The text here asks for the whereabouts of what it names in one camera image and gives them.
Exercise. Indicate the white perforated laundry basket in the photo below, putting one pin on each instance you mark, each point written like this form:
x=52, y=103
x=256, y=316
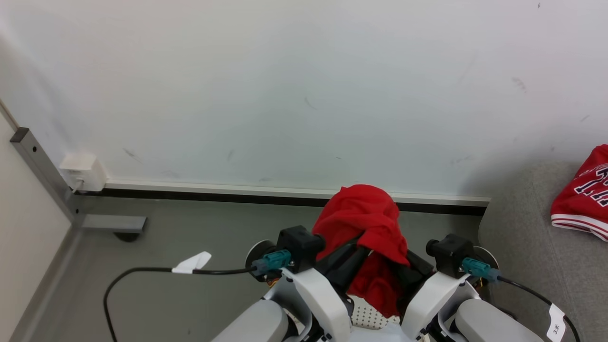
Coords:
x=370, y=313

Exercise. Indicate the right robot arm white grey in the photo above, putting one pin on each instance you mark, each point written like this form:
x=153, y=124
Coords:
x=437, y=299

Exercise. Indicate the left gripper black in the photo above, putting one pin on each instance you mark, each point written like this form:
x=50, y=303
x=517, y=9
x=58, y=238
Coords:
x=344, y=266

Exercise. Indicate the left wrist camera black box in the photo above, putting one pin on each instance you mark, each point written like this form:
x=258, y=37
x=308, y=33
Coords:
x=299, y=247

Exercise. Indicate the grey metal table leg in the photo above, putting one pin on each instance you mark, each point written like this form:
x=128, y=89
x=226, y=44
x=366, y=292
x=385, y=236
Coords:
x=47, y=175

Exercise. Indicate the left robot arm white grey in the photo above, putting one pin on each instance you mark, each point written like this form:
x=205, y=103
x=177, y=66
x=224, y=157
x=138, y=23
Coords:
x=318, y=299

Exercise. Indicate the white wall power adapter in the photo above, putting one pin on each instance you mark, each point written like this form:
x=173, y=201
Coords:
x=85, y=170

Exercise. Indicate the red basketball jersey with number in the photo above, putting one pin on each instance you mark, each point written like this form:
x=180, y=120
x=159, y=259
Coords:
x=584, y=199

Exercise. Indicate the plain red garment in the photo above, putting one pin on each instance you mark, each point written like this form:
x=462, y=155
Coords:
x=363, y=218

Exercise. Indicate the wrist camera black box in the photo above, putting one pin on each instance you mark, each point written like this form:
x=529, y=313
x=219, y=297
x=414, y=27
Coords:
x=299, y=247
x=451, y=254

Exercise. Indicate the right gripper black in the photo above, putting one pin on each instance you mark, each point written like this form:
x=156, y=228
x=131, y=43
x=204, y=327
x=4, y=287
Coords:
x=414, y=275

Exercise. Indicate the white and black baseboard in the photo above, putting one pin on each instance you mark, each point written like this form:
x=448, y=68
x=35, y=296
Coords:
x=237, y=191

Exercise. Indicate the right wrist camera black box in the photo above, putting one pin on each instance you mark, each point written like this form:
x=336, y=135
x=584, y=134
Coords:
x=451, y=254

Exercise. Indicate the light grey fabric sofa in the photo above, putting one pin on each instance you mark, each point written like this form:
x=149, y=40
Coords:
x=527, y=266

